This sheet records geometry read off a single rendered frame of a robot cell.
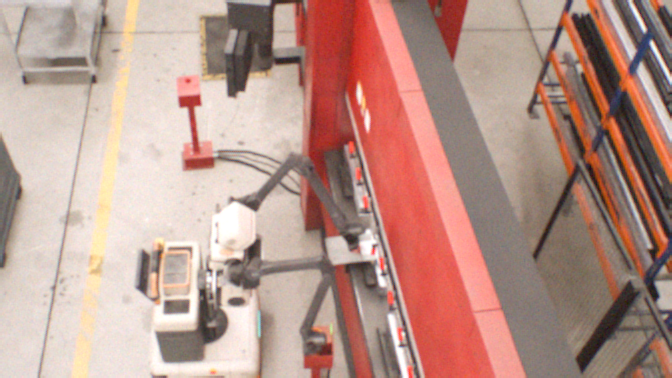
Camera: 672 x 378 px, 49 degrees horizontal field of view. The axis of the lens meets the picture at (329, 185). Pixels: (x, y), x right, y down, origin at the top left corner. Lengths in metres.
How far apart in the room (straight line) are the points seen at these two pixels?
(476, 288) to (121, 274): 3.27
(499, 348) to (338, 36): 2.21
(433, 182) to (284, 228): 2.77
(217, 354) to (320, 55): 1.90
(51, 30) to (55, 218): 1.77
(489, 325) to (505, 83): 4.48
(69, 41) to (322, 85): 2.84
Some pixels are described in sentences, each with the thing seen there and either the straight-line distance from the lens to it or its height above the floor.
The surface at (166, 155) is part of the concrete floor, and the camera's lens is 6.01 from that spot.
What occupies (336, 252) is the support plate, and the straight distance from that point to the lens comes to 4.19.
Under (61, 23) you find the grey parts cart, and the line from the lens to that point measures 6.83.
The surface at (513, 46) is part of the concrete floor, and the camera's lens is 7.25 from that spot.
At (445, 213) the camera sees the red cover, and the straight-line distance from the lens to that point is 2.78.
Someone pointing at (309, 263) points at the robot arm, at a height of 1.37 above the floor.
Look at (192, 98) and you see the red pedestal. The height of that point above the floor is 0.77.
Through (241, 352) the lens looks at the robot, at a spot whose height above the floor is 0.28.
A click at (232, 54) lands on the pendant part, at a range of 4.39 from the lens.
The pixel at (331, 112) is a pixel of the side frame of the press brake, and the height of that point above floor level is 1.22.
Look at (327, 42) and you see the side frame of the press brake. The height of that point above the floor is 1.78.
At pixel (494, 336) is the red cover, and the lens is 2.54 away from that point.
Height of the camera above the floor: 4.47
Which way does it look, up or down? 51 degrees down
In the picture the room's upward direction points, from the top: 5 degrees clockwise
